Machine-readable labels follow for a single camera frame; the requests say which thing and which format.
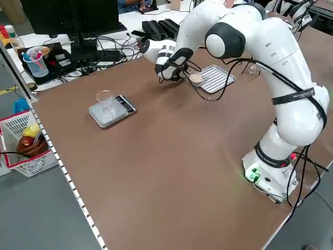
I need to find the yellow soft toy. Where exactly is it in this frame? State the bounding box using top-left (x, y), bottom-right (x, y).
top-left (22, 124), bottom-right (40, 138)

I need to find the glass alcohol lamp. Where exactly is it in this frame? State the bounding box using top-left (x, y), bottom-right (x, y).
top-left (246, 65), bottom-right (260, 77)

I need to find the aluminium frame post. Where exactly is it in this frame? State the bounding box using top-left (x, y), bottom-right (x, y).
top-left (0, 41), bottom-right (40, 102)

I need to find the black cable bundle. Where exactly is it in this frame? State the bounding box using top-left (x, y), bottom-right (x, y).
top-left (52, 36), bottom-right (141, 79)

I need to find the measuring cup with pens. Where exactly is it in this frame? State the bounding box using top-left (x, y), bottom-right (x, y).
top-left (22, 51), bottom-right (50, 78)

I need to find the silver digital scale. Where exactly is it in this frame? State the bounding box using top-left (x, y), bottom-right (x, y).
top-left (88, 95), bottom-right (137, 128)

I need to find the black computer monitor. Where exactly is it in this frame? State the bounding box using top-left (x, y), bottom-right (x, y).
top-left (19, 0), bottom-right (128, 53)

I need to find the white basket with red rim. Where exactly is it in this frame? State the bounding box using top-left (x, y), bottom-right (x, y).
top-left (0, 110), bottom-right (59, 178)

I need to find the large glass beaker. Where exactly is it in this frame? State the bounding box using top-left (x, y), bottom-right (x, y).
top-left (96, 90), bottom-right (117, 117)

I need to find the white side table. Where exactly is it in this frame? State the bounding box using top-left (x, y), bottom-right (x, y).
top-left (5, 2), bottom-right (183, 92)

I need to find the person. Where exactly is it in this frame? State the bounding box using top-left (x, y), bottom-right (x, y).
top-left (118, 0), bottom-right (159, 14)

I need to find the black flat case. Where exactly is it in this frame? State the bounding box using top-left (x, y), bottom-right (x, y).
top-left (18, 43), bottom-right (79, 85)

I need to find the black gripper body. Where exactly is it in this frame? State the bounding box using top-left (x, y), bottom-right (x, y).
top-left (170, 68), bottom-right (189, 83)

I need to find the ribbed metal tray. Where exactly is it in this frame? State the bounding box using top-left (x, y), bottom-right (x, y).
top-left (194, 65), bottom-right (236, 94)

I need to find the clear bottle with white cap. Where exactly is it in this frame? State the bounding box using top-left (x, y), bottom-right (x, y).
top-left (4, 24), bottom-right (25, 49)

